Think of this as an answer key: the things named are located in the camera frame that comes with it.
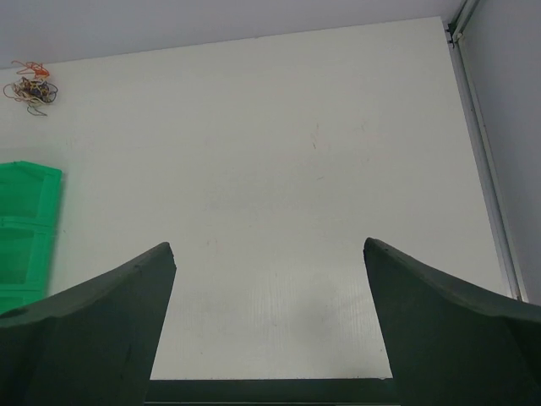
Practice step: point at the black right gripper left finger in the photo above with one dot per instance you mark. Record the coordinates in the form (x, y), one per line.
(92, 344)

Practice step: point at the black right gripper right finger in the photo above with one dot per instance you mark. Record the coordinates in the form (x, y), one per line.
(450, 342)

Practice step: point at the green plastic compartment tray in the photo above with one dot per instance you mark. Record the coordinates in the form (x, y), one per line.
(30, 200)

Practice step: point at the aluminium frame post right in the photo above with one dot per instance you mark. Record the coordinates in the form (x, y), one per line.
(500, 227)

